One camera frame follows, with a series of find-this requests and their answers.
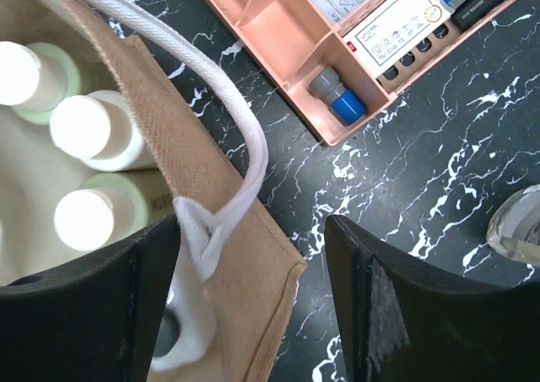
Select green bottle beige cap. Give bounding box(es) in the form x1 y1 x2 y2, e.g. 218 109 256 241
54 169 174 252
49 90 157 172
1 40 84 126

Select clear bottle amber liquid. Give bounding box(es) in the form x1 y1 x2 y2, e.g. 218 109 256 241
486 185 539 266

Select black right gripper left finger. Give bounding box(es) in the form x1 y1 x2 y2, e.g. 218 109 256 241
1 215 181 381

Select white bottle dark grey cap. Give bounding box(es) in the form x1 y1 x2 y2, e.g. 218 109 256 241
150 243 217 373

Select green bottle beige cap middle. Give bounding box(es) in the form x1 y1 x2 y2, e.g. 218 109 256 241
49 90 157 172

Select green bottle beige cap right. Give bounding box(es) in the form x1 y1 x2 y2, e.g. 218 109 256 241
54 169 174 252

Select pink plastic file organizer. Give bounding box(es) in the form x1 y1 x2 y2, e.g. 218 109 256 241
205 0 516 146

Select brown canvas tote bag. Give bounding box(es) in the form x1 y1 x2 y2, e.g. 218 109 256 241
1 0 306 381

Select grey blue cylinder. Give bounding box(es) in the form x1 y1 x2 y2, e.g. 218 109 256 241
309 67 366 126

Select white box with icons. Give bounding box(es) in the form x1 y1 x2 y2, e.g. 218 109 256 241
343 0 454 78

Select green bottle beige cap left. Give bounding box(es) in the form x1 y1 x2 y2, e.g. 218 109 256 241
1 40 84 126

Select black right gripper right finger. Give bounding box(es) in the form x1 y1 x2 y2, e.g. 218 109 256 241
324 215 539 381

